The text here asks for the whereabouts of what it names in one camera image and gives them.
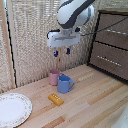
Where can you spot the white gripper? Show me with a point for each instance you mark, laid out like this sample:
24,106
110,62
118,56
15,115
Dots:
63,40

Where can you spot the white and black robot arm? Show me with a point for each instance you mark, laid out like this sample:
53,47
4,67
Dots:
71,11

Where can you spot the dark wooden drawer cabinet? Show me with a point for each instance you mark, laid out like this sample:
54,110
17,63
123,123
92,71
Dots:
93,40

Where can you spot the brown drawer front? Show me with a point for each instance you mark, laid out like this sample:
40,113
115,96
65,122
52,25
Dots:
113,40
110,68

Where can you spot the pink mug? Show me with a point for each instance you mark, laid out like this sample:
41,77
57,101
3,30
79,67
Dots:
53,77

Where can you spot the blue mug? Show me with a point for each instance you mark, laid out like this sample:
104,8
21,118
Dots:
63,85

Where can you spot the yellow rectangular block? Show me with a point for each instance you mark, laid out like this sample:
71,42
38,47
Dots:
55,99

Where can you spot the white plate with patterned rim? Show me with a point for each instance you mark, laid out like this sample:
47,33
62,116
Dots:
13,110

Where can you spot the white rounded object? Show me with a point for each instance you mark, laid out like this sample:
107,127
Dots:
121,118

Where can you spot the light wooden post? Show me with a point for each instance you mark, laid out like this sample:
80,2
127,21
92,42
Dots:
6,40

